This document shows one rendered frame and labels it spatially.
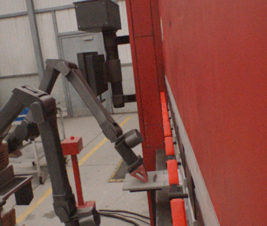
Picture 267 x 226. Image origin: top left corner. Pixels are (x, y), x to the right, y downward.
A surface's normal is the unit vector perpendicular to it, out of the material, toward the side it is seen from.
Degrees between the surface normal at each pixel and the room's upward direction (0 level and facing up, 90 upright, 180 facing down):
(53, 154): 92
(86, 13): 90
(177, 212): 39
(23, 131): 79
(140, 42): 90
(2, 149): 98
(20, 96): 92
